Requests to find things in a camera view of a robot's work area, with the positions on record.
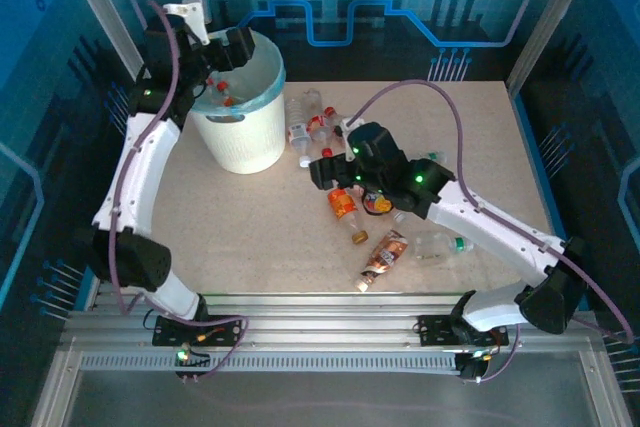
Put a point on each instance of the orange label gold cap bottle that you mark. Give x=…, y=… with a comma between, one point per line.
x=341, y=204

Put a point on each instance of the clear bottle red-white label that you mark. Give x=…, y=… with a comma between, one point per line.
x=318, y=126

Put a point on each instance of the clear bottle white cap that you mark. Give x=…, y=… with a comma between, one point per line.
x=298, y=132

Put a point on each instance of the pink label plastic bottle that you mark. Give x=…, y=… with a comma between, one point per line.
x=376, y=203

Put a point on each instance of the brown coffee drink bottle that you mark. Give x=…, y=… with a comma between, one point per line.
x=385, y=254

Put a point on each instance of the clear bottle green cap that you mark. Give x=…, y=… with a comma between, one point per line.
x=435, y=246

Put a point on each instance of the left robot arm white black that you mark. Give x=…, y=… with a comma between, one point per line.
x=145, y=167

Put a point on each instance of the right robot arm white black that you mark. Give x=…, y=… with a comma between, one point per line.
x=500, y=232

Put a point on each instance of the light blue bin liner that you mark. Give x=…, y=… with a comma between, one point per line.
x=274, y=72

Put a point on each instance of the white plastic bin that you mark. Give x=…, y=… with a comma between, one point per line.
x=250, y=142

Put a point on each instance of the cloudy bottle green cap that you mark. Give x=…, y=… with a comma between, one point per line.
x=436, y=156

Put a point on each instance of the blue table edge strip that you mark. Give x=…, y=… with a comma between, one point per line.
x=537, y=162

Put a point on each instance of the grey metal front panel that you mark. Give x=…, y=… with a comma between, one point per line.
x=325, y=402

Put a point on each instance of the black control box green light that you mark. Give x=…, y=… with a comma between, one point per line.
x=192, y=366

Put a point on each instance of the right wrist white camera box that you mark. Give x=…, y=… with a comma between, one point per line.
x=346, y=144

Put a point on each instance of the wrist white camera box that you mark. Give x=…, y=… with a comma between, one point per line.
x=192, y=12
x=346, y=144

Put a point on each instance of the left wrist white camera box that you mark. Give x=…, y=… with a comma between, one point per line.
x=192, y=12

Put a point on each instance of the aluminium frame post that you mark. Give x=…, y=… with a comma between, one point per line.
x=106, y=12
x=555, y=12

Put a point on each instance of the aluminium mounting rail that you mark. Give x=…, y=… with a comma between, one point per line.
x=325, y=317

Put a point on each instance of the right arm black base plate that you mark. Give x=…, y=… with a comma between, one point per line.
x=435, y=332

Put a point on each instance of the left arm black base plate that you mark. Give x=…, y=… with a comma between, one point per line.
x=170, y=334

